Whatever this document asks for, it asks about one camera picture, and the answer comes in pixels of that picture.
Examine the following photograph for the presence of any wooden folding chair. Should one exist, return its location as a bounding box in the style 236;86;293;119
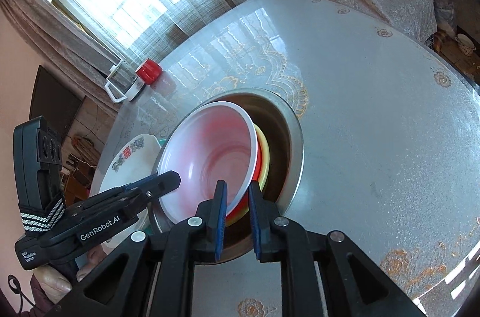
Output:
72;134;100;167

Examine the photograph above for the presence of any left hand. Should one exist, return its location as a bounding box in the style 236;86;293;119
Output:
31;246;107;309

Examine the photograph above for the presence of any red mug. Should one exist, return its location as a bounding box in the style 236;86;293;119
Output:
136;59;163;85

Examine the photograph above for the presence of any left brown curtain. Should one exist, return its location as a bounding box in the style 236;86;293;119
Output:
1;0;120;116

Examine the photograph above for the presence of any red plastic bowl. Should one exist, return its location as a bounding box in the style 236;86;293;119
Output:
157;101;258;224

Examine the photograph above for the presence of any black wall television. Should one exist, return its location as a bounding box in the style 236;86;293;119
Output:
29;65;83;142

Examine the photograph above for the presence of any white patterned deep plate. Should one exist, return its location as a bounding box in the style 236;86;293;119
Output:
99;134;161;253

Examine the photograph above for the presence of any turquoise round plate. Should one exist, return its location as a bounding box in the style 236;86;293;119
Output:
158;139;167;148

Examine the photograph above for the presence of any lace table mat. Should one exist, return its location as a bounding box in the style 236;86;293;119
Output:
114;39;309;138

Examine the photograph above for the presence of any white glass kettle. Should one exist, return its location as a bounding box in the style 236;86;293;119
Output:
104;61;145;103

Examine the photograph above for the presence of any yellow plastic bowl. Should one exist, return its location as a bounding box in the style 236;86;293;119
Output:
226;124;270;226

